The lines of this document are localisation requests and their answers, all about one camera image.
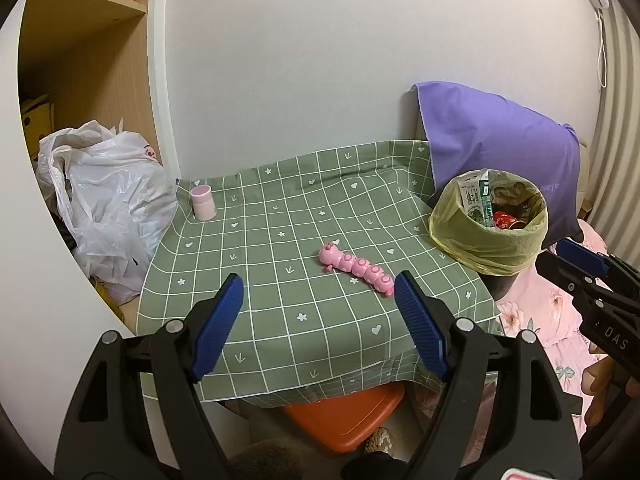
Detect green milk carton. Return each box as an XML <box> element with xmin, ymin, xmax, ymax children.
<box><xmin>457</xmin><ymin>169</ymin><xmax>493</xmax><ymax>228</ymax></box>

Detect white curtain cord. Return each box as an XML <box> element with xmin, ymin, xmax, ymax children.
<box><xmin>595</xmin><ymin>7</ymin><xmax>609</xmax><ymax>91</ymax></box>

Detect person's right hand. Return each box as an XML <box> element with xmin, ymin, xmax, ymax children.
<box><xmin>585</xmin><ymin>357</ymin><xmax>640</xmax><ymax>427</ymax></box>

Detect white pleated curtain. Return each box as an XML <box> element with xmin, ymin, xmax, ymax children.
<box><xmin>580</xmin><ymin>5</ymin><xmax>640</xmax><ymax>271</ymax></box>

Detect pink caterpillar toy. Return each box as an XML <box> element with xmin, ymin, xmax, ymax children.
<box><xmin>320</xmin><ymin>241</ymin><xmax>392</xmax><ymax>297</ymax></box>

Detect pink plastic cup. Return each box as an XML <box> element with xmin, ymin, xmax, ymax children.
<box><xmin>190</xmin><ymin>185</ymin><xmax>217</xmax><ymax>222</ymax></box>

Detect white plastic bag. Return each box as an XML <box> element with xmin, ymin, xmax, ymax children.
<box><xmin>35</xmin><ymin>119</ymin><xmax>180</xmax><ymax>306</ymax></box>

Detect pink floral bedsheet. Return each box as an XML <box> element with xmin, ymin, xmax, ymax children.
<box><xmin>415</xmin><ymin>220</ymin><xmax>640</xmax><ymax>461</ymax></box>

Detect bin with yellow bag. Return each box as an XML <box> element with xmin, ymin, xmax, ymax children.
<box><xmin>428</xmin><ymin>169</ymin><xmax>549</xmax><ymax>301</ymax></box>

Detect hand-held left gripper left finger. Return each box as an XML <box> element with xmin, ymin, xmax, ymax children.
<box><xmin>54</xmin><ymin>272</ymin><xmax>246</xmax><ymax>480</ymax></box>

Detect orange plastic stool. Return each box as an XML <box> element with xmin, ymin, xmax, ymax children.
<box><xmin>282</xmin><ymin>382</ymin><xmax>406</xmax><ymax>453</ymax></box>

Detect brown furry slipper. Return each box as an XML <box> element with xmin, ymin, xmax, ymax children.
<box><xmin>364</xmin><ymin>427</ymin><xmax>396</xmax><ymax>458</ymax></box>
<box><xmin>230</xmin><ymin>437</ymin><xmax>306</xmax><ymax>480</ymax></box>

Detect red and gold paper cup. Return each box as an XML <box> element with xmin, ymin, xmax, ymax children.
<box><xmin>492</xmin><ymin>211</ymin><xmax>526</xmax><ymax>231</ymax></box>

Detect green checked tablecloth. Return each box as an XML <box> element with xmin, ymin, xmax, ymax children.
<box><xmin>136</xmin><ymin>140</ymin><xmax>503</xmax><ymax>406</ymax></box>

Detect yellow cardboard box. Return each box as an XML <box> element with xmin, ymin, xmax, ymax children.
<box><xmin>20</xmin><ymin>92</ymin><xmax>56</xmax><ymax>161</ymax></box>

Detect purple pillow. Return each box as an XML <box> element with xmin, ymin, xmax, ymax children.
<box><xmin>411</xmin><ymin>81</ymin><xmax>586</xmax><ymax>248</ymax></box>

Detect wooden shelf unit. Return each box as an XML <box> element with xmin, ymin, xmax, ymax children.
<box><xmin>17</xmin><ymin>0</ymin><xmax>166</xmax><ymax>171</ymax></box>

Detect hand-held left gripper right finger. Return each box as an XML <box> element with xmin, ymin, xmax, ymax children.
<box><xmin>394</xmin><ymin>270</ymin><xmax>585</xmax><ymax>480</ymax></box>

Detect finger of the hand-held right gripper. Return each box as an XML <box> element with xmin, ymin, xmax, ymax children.
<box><xmin>536</xmin><ymin>250</ymin><xmax>601</xmax><ymax>306</ymax></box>
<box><xmin>557</xmin><ymin>239</ymin><xmax>640</xmax><ymax>296</ymax></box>

